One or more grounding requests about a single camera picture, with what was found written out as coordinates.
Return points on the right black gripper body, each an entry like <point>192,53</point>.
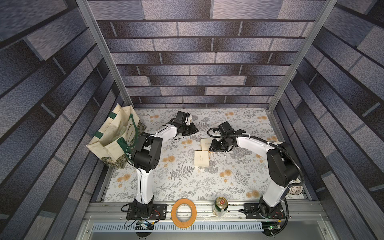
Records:
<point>217,144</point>

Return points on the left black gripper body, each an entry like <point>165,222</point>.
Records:
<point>188,129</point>

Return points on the cream drawer jewelry box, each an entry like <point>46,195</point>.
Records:
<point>201,159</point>

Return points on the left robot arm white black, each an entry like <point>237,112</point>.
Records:
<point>147,155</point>

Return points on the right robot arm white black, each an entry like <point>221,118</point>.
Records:
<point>283,165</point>

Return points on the cream jewelry box right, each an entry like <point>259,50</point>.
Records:
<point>216,124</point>

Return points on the cream jewelry box middle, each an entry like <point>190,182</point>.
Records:
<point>206,144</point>

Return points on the green drink can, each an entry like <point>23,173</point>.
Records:
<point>220,206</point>

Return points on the cream green tote bag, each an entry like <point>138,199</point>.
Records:
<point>113,143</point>

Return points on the orange tape roll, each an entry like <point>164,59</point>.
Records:
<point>183,213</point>

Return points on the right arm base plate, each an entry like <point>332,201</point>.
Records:
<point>253,211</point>

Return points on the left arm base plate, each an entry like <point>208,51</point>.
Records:
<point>151,211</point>

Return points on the perforated metal cable tray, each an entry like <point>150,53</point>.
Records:
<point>213,227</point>

